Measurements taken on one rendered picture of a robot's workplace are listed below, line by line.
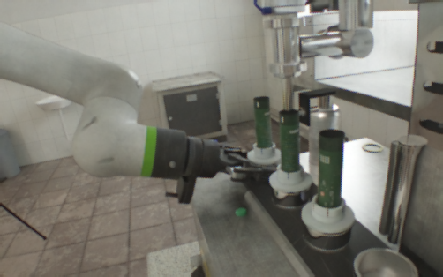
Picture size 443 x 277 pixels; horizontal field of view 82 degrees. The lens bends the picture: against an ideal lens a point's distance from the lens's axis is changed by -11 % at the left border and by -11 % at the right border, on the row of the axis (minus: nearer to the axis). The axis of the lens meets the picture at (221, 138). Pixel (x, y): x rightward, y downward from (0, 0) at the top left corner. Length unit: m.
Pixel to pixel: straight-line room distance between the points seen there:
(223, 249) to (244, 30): 3.81
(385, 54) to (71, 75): 0.60
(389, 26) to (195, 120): 2.90
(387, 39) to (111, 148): 0.55
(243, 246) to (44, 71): 0.43
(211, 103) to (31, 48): 2.91
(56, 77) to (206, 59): 3.50
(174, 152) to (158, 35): 3.44
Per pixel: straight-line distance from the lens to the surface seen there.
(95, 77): 0.55
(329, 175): 0.37
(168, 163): 0.49
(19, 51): 0.56
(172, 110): 3.29
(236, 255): 0.43
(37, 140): 4.33
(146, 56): 3.88
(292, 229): 0.45
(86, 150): 0.48
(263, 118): 0.54
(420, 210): 0.37
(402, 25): 0.67
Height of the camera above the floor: 1.32
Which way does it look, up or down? 21 degrees down
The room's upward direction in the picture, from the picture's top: 7 degrees counter-clockwise
